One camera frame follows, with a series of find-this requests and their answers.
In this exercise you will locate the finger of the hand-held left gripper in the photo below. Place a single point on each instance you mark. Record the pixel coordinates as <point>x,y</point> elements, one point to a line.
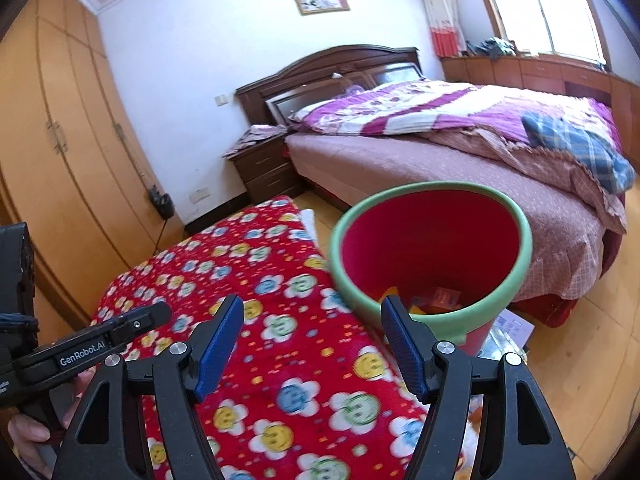
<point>142,322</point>

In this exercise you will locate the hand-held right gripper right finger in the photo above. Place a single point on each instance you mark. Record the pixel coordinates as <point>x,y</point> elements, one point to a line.
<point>402,350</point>

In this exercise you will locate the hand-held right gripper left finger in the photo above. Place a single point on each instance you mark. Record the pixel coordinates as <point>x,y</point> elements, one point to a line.
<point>220,350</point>

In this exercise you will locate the orange cardboard box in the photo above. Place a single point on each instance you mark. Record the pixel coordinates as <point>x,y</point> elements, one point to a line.
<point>445,300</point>

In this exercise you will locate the red bin with green rim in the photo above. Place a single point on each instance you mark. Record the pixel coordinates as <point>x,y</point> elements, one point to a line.
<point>425,240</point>

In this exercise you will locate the person's left hand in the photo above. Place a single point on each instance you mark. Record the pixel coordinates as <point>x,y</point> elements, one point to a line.
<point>30,435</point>

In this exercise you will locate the red flower printed tablecloth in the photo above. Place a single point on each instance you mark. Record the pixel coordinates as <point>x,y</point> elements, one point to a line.
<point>300,360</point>

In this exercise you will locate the clear plastic bag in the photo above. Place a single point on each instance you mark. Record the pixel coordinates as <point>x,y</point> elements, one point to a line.
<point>510,332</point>

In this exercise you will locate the black plugged-in device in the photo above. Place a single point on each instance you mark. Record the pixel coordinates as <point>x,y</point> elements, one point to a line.
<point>161,202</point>

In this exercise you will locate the dark wooden nightstand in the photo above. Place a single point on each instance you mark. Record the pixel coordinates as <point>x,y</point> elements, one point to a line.
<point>265,170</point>

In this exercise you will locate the bed with pink sheet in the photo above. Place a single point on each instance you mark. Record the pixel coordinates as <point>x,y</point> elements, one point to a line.
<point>450,165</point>

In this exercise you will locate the wooden wardrobe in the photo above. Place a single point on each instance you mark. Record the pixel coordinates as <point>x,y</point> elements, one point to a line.
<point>65,135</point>

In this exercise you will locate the folded clothes on nightstand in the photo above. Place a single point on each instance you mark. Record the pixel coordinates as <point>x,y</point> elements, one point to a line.
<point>255,137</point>

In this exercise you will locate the purple and white quilt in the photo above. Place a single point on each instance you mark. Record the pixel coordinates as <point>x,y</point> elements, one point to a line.
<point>425,110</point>

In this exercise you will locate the blue plaid cloth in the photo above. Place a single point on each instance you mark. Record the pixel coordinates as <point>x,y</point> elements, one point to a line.
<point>580,145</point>

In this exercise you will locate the dark wooden headboard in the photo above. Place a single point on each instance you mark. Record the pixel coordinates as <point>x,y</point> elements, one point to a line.
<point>320,70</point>

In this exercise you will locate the wooden window cabinet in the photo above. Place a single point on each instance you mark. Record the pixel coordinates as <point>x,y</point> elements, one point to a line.
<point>550,75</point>

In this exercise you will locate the pile of dark clothes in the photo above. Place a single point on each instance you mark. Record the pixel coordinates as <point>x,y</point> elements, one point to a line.
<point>500,47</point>

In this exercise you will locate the white and red curtain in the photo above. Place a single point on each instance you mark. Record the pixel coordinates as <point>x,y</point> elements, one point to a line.
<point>442,15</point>

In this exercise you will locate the window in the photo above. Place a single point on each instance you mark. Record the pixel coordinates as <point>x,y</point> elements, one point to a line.
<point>535,5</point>

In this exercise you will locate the white wall socket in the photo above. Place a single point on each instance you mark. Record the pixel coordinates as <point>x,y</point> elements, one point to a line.
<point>200,195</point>

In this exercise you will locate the wall light switch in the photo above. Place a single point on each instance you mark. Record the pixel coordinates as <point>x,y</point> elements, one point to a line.
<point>222,100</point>

